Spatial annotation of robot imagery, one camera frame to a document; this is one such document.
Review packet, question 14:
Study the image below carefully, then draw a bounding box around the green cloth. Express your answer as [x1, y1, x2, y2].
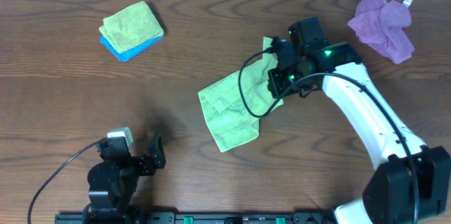
[99, 1, 164, 54]
[198, 53, 277, 152]

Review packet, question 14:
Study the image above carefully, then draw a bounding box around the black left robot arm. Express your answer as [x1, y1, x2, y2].
[84, 128, 166, 223]

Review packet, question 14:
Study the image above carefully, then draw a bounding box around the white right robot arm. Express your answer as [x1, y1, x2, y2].
[268, 38, 450, 223]

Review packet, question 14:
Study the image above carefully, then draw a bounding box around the folded blue cloth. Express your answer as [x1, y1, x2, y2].
[100, 35, 163, 62]

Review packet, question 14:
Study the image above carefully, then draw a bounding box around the crumpled purple cloth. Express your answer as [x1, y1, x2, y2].
[347, 0, 414, 64]

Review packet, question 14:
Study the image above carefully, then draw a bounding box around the folded green cloth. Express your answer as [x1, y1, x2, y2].
[99, 1, 164, 54]

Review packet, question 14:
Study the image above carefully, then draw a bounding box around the white purple cloth label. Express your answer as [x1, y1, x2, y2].
[402, 0, 413, 8]

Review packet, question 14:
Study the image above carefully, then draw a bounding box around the black left camera cable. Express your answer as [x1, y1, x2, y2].
[27, 139, 103, 224]

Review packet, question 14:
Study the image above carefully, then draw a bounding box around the black camera cable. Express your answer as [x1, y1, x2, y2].
[27, 139, 103, 224]
[237, 46, 420, 224]

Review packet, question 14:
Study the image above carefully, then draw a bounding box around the black right camera cable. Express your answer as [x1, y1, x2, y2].
[237, 46, 420, 224]

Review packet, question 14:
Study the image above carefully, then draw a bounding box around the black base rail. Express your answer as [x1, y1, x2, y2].
[54, 212, 337, 224]

